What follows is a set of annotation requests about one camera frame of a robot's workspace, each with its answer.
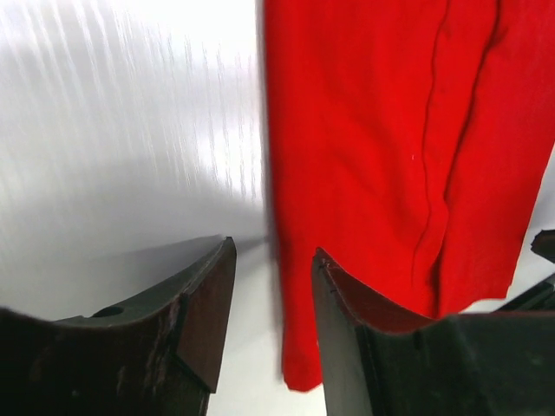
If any red t shirt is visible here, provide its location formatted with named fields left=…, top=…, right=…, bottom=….
left=264, top=1, right=554, bottom=392

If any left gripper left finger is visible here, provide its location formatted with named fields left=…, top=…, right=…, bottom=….
left=1, top=237, right=237, bottom=415

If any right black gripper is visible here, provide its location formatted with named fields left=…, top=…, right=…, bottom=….
left=496, top=230, right=554, bottom=311

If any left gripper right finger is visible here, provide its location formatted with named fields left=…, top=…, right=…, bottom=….
left=312, top=250, right=554, bottom=415

